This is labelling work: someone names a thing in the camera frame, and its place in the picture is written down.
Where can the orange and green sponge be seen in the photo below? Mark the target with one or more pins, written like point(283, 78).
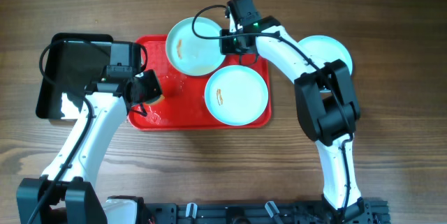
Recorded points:
point(154, 101)

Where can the black water tray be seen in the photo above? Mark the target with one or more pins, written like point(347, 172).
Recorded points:
point(71, 64)

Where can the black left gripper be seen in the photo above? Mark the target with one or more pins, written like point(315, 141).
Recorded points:
point(154, 90)

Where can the white plate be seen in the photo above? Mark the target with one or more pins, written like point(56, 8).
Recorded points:
point(190, 54)
point(236, 95)
point(321, 49)

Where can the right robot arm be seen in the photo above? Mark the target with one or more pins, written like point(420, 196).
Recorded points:
point(326, 102)

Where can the red serving tray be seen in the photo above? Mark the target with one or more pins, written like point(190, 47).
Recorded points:
point(183, 107)

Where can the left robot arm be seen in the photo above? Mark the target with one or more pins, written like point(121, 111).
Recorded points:
point(64, 193)

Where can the white plate top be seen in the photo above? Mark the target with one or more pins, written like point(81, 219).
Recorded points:
point(190, 54)

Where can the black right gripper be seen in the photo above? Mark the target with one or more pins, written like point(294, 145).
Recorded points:
point(226, 49)

